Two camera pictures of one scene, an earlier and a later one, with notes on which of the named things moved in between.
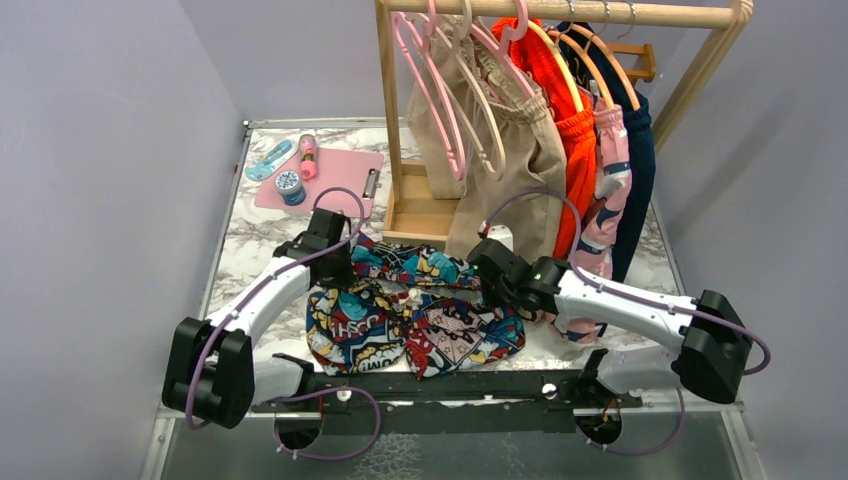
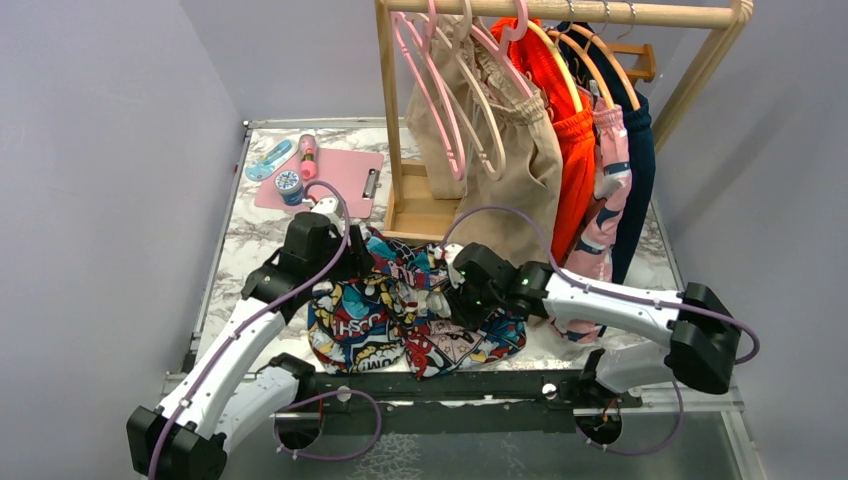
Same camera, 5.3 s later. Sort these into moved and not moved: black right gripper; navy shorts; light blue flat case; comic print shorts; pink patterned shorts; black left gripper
Moved: black right gripper; black left gripper
Not moved: light blue flat case; comic print shorts; navy shorts; pink patterned shorts
